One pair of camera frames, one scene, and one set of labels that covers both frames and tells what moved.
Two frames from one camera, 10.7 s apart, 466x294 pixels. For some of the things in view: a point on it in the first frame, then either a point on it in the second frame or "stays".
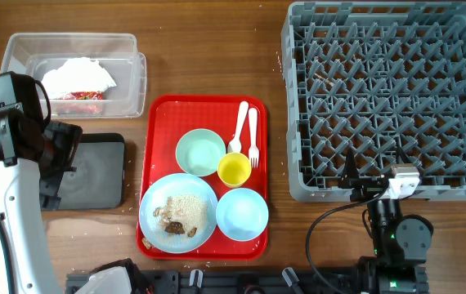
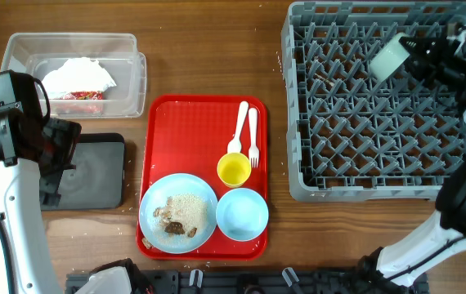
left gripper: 68,136 stays
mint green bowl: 199,152 to 388,60
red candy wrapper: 80,102 stays
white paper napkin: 76,75 stays
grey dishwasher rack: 395,83 stays
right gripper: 369,190 to 442,55
